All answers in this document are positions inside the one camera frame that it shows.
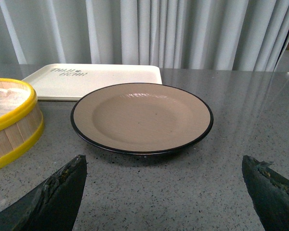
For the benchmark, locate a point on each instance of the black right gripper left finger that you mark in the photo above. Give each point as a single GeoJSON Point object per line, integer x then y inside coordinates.
{"type": "Point", "coordinates": [51, 206]}

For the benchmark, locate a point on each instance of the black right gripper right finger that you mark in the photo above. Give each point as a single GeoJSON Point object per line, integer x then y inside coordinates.
{"type": "Point", "coordinates": [269, 192]}

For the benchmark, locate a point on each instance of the beige plate with black rim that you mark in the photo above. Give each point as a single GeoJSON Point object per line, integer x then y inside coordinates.
{"type": "Point", "coordinates": [141, 118]}

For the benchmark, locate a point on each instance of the cream rectangular tray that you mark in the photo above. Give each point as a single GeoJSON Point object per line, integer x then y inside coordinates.
{"type": "Point", "coordinates": [70, 82]}

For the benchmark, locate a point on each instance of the bamboo steamer with yellow rims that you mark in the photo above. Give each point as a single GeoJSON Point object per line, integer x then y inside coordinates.
{"type": "Point", "coordinates": [20, 128]}

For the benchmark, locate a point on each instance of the white steamer liner cloth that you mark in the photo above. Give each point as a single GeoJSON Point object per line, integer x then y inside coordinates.
{"type": "Point", "coordinates": [12, 98]}

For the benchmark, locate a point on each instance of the grey pleated curtain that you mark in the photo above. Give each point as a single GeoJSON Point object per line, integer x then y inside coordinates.
{"type": "Point", "coordinates": [245, 35]}

